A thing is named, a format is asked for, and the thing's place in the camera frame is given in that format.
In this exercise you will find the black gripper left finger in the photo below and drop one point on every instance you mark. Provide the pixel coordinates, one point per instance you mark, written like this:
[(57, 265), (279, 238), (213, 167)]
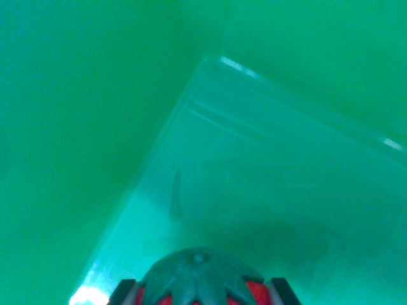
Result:
[(124, 292)]

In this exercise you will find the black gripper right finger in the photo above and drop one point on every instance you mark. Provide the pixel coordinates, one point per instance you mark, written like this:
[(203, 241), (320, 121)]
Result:
[(283, 292)]

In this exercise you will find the red toy strawberry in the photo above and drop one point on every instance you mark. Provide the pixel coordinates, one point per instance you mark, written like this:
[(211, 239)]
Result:
[(200, 279)]

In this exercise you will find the green plastic bin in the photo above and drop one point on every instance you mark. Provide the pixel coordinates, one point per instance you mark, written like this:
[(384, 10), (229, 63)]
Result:
[(254, 143)]

